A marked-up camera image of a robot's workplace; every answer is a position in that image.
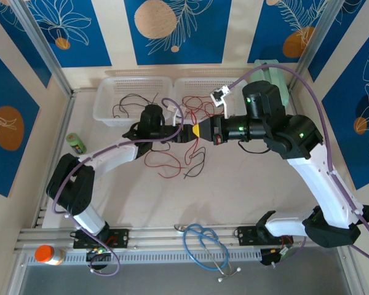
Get white perforated plastic basket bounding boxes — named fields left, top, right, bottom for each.
left=172, top=76, right=252, bottom=124
left=92, top=76, right=173, bottom=128

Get mint green zip case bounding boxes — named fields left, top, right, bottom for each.
left=253, top=59, right=290, bottom=107

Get green cylindrical can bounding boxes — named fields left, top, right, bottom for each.
left=66, top=132, right=87, bottom=154

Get blue stethoscope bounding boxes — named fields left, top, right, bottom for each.
left=174, top=223, right=242, bottom=283

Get aluminium table edge rails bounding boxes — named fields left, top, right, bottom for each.
left=14, top=222, right=351, bottom=253

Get black controller board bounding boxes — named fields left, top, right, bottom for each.
left=260, top=245, right=296, bottom=267
left=85, top=247, right=113, bottom=271

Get bottle with orange lid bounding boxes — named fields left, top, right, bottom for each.
left=34, top=245, right=67, bottom=266

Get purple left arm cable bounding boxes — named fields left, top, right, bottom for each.
left=51, top=97, right=185, bottom=277

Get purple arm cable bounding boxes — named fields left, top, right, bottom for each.
left=229, top=63, right=369, bottom=268
left=51, top=97, right=185, bottom=277

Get long thin red cable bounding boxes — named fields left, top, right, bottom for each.
left=144, top=151, right=186, bottom=179

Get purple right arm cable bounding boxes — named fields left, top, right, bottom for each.
left=229, top=63, right=369, bottom=268

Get aluminium frame post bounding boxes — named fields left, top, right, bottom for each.
left=288, top=0, right=341, bottom=93
left=10, top=0, right=73, bottom=96

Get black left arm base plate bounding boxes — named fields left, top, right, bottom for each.
left=73, top=227, right=130, bottom=250

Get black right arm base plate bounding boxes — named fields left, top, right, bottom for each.
left=236, top=226, right=295, bottom=246

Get white slotted cable duct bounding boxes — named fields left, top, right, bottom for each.
left=27, top=248, right=262, bottom=267

